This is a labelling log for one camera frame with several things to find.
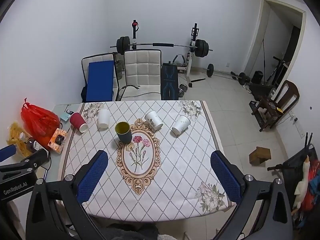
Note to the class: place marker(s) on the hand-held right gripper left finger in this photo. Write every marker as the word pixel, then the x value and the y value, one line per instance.
pixel 92 177

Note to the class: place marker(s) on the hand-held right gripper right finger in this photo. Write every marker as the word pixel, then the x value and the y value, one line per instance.
pixel 226 177

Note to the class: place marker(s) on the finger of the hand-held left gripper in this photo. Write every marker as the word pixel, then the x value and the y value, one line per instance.
pixel 37 156
pixel 7 153

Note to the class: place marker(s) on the dark green cup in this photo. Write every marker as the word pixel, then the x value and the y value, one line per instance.
pixel 124 136

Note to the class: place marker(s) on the red paper cup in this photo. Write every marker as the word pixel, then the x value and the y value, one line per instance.
pixel 77 121

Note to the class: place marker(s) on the plain white cup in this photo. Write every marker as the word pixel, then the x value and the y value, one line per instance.
pixel 103 120

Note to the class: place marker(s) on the white cup with green print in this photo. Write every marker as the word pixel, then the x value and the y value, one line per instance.
pixel 181 125

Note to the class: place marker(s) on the white cup with black print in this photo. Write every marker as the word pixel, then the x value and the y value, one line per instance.
pixel 152 119

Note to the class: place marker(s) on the dark bottle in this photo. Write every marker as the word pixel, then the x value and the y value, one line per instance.
pixel 31 143

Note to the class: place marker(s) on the yellow plastic bag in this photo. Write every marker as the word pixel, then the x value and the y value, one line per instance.
pixel 17 135

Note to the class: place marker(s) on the orange box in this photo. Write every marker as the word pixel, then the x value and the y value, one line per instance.
pixel 58 141

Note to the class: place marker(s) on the red plastic bag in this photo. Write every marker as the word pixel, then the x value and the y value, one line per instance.
pixel 37 120

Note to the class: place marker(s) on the small brown cardboard box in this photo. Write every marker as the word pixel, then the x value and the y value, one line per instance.
pixel 260 155

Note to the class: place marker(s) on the light blue packet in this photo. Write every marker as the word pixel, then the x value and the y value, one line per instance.
pixel 65 117

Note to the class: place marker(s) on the floral tablecloth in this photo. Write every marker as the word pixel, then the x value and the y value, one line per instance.
pixel 175 155

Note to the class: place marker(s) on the black metal stand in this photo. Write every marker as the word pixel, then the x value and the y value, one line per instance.
pixel 287 163

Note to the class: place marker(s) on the white goose toy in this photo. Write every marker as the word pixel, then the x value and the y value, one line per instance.
pixel 301 182

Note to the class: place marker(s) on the red and blue cloth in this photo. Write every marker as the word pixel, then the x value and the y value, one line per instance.
pixel 311 192

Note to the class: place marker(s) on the white power strip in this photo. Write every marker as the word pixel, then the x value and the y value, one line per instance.
pixel 294 118

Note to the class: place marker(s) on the white shoes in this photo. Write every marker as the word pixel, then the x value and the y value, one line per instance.
pixel 247 88

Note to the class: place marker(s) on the blue board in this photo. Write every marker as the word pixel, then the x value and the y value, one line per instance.
pixel 100 80

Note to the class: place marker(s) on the chrome dumbbell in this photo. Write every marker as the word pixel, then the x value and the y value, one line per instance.
pixel 182 89

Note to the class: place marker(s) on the dark wooden chair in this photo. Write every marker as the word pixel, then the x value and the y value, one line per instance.
pixel 287 92

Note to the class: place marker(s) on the black speaker box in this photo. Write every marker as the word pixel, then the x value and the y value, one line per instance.
pixel 257 77

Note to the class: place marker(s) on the small barbell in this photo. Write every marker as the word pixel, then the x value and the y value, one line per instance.
pixel 210 70

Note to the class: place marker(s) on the black bench with blue lines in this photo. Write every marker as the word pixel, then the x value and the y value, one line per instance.
pixel 169 80

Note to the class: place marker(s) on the black scooter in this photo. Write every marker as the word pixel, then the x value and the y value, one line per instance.
pixel 277 72

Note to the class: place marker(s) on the white padded chair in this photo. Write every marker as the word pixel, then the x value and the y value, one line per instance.
pixel 100 57
pixel 142 67

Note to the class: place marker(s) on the barbell on weight rack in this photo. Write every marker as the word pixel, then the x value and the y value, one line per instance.
pixel 192 57

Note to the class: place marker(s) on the barbell with black plates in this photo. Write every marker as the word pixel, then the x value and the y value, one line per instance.
pixel 162 45

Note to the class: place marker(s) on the door frame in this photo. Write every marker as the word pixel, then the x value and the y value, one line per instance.
pixel 260 30

